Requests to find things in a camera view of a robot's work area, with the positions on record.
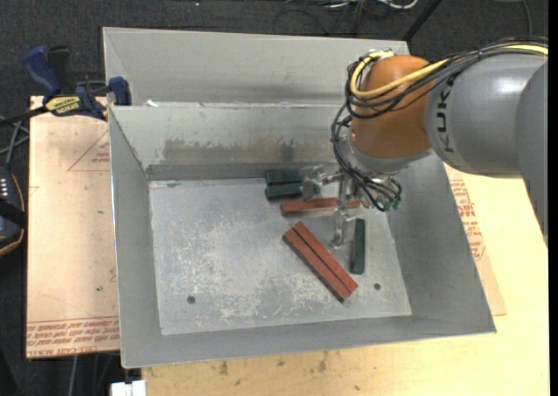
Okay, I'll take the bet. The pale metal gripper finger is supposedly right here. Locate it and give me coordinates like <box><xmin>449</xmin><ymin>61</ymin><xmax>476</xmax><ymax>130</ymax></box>
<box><xmin>301</xmin><ymin>164</ymin><xmax>328</xmax><ymax>203</ymax></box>
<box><xmin>330</xmin><ymin>209</ymin><xmax>355</xmax><ymax>252</ymax></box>

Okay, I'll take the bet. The red-brown flat block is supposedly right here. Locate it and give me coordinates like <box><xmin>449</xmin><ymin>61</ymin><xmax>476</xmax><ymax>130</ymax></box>
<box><xmin>292</xmin><ymin>221</ymin><xmax>360</xmax><ymax>296</ymax></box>
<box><xmin>279</xmin><ymin>196</ymin><xmax>362</xmax><ymax>217</ymax></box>
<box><xmin>282</xmin><ymin>228</ymin><xmax>352</xmax><ymax>304</ymax></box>

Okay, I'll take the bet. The dark green flat block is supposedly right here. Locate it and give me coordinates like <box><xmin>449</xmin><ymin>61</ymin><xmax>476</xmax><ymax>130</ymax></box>
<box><xmin>263</xmin><ymin>183</ymin><xmax>305</xmax><ymax>202</ymax></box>
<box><xmin>264</xmin><ymin>169</ymin><xmax>304</xmax><ymax>187</ymax></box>
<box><xmin>349</xmin><ymin>217</ymin><xmax>367</xmax><ymax>275</ymax></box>

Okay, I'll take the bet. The grey metal bin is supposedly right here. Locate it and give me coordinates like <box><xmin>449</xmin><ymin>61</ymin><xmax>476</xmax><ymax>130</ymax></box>
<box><xmin>102</xmin><ymin>26</ymin><xmax>498</xmax><ymax>371</ymax></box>

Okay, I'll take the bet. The brown cardboard board, red print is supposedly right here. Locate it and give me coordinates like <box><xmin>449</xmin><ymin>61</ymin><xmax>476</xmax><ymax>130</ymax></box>
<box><xmin>25</xmin><ymin>95</ymin><xmax>508</xmax><ymax>361</ymax></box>

